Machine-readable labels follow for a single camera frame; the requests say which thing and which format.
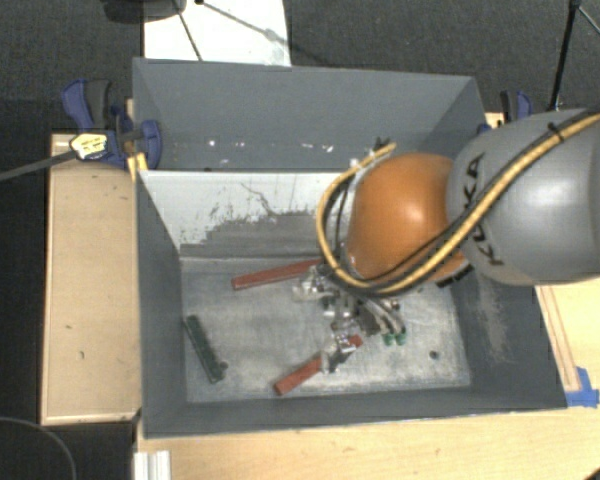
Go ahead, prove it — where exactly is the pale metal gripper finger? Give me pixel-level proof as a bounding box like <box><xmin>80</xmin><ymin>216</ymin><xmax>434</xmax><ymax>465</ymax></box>
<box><xmin>334</xmin><ymin>333</ymin><xmax>365</xmax><ymax>356</ymax></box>
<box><xmin>320</xmin><ymin>347</ymin><xmax>343</xmax><ymax>375</ymax></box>

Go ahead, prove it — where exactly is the red-brown block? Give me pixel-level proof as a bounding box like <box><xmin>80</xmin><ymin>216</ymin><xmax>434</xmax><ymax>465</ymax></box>
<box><xmin>272</xmin><ymin>335</ymin><xmax>365</xmax><ymax>397</ymax></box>
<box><xmin>230</xmin><ymin>258</ymin><xmax>327</xmax><ymax>292</ymax></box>

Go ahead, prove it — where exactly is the dark green flat block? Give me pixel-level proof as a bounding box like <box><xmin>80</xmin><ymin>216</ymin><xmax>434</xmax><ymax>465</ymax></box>
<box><xmin>181</xmin><ymin>314</ymin><xmax>230</xmax><ymax>386</ymax></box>

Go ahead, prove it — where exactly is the grey metal bin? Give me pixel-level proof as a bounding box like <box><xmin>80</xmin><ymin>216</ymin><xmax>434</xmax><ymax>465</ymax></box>
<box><xmin>130</xmin><ymin>56</ymin><xmax>569</xmax><ymax>440</ymax></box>

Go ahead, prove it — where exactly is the pale wood flat board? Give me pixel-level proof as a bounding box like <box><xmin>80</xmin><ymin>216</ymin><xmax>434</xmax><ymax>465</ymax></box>
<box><xmin>39</xmin><ymin>132</ymin><xmax>144</xmax><ymax>427</ymax></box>

